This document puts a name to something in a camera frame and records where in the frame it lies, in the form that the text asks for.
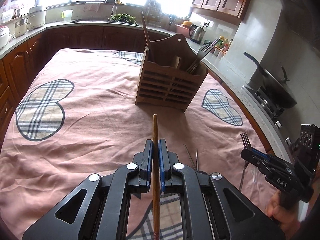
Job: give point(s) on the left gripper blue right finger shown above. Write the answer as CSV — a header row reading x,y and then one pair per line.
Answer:
x,y
211,206

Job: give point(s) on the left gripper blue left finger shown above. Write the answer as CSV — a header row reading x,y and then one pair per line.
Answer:
x,y
98,208

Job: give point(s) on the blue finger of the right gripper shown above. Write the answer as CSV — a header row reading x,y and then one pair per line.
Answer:
x,y
252,159
259,154

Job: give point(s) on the chrome kitchen faucet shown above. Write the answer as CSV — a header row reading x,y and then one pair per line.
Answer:
x,y
114,8

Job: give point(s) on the person's right hand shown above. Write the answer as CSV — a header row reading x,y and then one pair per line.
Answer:
x,y
288,219

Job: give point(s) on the metal chopstick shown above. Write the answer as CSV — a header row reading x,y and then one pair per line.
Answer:
x,y
190,158
197,160

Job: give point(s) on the black wok with lid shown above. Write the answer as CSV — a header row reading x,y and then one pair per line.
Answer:
x,y
279,93

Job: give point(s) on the pink bedsheet table cover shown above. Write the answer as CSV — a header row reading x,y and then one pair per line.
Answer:
x,y
79,117

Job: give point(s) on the condiment bottles group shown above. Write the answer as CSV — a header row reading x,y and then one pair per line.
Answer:
x,y
222,46

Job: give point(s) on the wooden utensil holder box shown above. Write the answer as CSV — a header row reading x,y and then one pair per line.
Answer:
x,y
164,79

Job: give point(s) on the stainless electric kettle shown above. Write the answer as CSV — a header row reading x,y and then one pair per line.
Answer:
x,y
196,33

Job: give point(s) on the range hood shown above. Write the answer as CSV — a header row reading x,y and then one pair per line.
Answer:
x,y
302,17

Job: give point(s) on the pink plastic container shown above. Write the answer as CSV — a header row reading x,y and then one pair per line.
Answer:
x,y
182,29

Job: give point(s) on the knife block with knives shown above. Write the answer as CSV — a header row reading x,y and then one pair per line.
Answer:
x,y
170,21

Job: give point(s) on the lower wooden base cabinets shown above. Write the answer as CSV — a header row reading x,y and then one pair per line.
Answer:
x,y
23,60

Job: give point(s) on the dish drying rack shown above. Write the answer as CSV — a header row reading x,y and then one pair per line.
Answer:
x,y
152,12

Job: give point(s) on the green vegetables in sink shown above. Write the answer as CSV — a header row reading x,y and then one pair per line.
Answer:
x,y
123,18

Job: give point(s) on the white red rice cooker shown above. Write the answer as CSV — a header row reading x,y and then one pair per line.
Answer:
x,y
4,36

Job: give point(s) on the large white rice cooker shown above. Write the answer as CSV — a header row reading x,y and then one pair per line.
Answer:
x,y
36,17

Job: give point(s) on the pink dish cloth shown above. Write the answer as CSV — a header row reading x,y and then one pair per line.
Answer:
x,y
92,6

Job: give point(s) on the clear jug green handle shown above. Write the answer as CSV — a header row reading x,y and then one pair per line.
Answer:
x,y
66,15

